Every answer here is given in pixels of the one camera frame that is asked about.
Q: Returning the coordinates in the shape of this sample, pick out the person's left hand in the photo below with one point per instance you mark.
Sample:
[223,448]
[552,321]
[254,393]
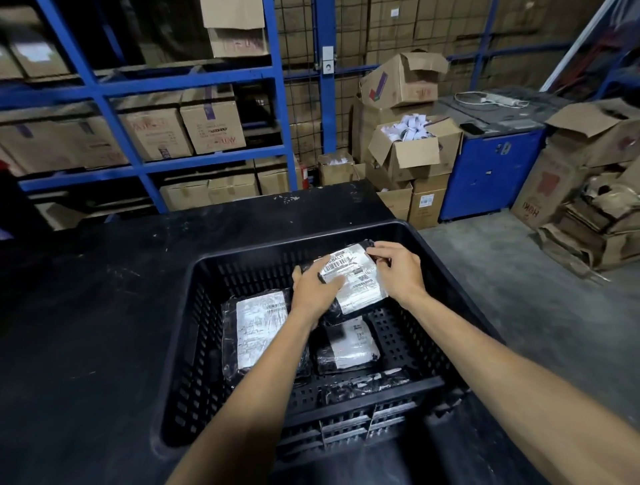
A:
[310,295]

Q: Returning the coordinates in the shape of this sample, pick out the person's right hand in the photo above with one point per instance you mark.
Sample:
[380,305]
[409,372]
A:
[402,275]

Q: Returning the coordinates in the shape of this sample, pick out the person's right fingers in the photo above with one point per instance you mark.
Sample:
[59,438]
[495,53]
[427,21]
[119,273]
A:
[384,250]

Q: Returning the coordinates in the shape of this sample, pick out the person's left thumb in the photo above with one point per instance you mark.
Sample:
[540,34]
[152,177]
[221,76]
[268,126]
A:
[334,284]

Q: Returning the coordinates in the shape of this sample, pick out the black parcel with barcode label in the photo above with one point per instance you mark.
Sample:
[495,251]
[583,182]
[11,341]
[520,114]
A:
[352,292]

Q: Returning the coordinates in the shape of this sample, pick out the person's right forearm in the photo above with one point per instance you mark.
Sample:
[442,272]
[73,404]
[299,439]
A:
[500,379]

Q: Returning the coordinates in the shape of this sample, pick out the person's left forearm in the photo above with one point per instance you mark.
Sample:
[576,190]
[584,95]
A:
[250,409]

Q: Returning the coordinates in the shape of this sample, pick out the cardboard box with white label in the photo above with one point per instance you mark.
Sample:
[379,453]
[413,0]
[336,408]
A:
[427,202]

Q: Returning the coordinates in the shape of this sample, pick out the small black parcel white label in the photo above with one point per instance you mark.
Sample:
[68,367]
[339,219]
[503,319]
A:
[345,349]

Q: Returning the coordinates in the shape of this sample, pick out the large black parcel white label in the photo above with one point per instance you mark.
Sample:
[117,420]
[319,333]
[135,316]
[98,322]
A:
[260,325]

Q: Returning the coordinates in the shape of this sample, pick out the small open cardboard box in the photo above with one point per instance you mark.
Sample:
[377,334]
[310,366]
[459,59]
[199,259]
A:
[337,172]

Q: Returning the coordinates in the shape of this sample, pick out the open cardboard box with papers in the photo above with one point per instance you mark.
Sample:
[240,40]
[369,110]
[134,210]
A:
[415,157]

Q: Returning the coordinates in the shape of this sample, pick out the black wrapped parcel without label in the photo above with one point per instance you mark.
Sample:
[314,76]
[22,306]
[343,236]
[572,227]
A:
[365,383]

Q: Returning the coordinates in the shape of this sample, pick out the heap of white paper slips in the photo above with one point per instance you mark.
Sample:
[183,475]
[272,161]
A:
[410,127]

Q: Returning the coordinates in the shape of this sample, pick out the blue metal cabinet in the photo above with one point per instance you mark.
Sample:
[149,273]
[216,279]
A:
[492,170]

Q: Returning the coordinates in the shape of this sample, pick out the black plastic crate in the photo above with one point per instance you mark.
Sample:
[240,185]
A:
[210,349]

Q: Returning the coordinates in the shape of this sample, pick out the black phone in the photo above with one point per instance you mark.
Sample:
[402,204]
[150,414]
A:
[472,128]

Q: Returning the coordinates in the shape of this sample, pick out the open cardboard box red mark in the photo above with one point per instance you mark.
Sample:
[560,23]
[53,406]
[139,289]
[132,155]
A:
[400,82]

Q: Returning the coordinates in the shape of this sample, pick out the tall cardboard box red print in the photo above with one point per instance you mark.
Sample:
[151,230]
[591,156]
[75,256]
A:
[547,190]

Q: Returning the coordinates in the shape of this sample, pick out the white power strip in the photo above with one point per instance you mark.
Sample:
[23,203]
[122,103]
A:
[495,99]

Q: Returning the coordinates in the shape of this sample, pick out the blue metal shelving rack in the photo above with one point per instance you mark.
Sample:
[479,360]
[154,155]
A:
[272,82]

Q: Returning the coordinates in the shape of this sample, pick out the cardboard box with purple tape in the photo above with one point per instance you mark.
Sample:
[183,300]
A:
[212,122]

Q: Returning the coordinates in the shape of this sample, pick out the pile of flattened cardboard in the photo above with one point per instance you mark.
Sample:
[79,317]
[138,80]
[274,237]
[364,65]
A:
[595,230]

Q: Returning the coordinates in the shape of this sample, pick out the stack of cardboard boxes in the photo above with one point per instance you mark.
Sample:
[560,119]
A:
[430,22]

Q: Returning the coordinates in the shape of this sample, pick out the cardboard box with red print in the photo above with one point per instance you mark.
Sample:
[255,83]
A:
[157,132]

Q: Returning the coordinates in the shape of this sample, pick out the torn open cardboard box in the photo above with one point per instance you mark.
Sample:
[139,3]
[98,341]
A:
[600,137]

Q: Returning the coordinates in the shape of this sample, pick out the cardboard box with open flap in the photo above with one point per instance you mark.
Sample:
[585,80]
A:
[235,30]

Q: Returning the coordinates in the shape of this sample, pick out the white pole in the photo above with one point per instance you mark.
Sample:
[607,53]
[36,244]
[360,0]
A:
[575,47]

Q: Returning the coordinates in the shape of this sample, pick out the wide cardboard box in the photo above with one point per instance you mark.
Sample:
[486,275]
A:
[55,145]

